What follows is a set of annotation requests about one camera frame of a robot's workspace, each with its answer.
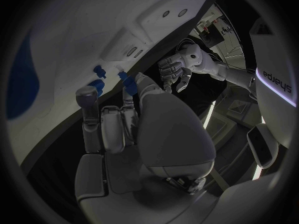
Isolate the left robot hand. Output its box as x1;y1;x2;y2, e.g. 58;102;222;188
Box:
157;53;193;94

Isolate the blue gear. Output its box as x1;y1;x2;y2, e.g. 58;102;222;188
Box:
87;79;106;98

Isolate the blue peg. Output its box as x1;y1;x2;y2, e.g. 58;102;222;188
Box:
93;65;107;79

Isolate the blue block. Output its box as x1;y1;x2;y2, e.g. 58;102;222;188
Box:
118;71;139;96

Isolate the white task board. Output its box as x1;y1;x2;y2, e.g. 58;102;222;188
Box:
6;0;217;170

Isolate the white cable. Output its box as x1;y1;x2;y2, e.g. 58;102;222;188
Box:
175;38;204;53

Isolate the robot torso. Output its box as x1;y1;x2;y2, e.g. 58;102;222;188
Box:
248;16;299;148

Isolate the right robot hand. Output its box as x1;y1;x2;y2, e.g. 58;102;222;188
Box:
74;72;217;224

